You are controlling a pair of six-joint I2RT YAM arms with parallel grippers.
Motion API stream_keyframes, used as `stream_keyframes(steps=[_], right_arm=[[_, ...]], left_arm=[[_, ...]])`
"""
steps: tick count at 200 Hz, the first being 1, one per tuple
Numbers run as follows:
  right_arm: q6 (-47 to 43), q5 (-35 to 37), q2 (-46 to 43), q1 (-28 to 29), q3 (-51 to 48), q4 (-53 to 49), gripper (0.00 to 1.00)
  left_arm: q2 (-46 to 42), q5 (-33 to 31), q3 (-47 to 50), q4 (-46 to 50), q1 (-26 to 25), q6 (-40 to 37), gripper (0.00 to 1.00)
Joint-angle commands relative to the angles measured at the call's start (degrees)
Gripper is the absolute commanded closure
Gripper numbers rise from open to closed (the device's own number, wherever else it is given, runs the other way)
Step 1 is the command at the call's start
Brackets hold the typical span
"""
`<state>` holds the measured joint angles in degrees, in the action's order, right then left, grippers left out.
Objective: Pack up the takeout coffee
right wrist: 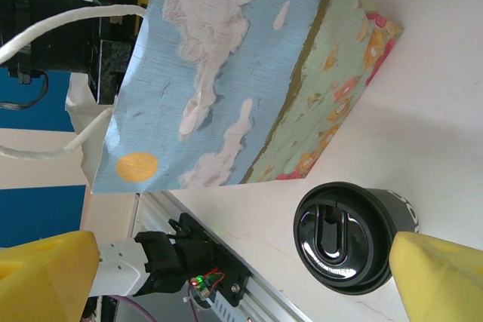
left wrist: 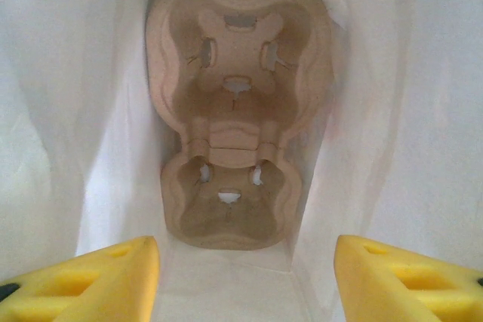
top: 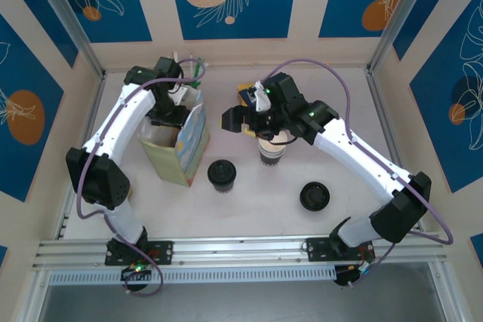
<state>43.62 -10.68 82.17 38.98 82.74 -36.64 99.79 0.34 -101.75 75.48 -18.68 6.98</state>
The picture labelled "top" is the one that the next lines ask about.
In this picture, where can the navy blue paper napkin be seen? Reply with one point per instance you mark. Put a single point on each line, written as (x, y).
(247, 96)

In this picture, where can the aluminium front rail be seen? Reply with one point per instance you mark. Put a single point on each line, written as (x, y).
(234, 250)

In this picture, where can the white paper coffee cup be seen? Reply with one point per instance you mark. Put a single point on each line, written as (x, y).
(271, 145)

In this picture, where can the grey metal panel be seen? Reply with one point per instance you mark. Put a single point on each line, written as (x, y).
(264, 303)

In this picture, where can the white paper-wrapped straw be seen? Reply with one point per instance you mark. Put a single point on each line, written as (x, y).
(175, 54)
(191, 56)

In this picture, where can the black plastic cup lid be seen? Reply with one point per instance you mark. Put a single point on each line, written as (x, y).
(315, 196)
(222, 172)

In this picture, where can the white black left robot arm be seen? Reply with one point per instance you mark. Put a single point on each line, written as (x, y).
(120, 122)

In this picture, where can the green and white wrapped straw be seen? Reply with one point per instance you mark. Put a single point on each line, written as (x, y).
(201, 74)

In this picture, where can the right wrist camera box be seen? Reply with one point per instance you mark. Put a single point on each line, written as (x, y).
(261, 101)

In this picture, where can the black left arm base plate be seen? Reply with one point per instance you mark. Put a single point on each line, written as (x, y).
(162, 252)

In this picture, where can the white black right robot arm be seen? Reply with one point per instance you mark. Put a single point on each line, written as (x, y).
(358, 160)

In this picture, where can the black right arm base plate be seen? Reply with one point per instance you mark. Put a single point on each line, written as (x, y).
(319, 250)

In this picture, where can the printed paper gift bag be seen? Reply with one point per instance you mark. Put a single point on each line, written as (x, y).
(192, 137)

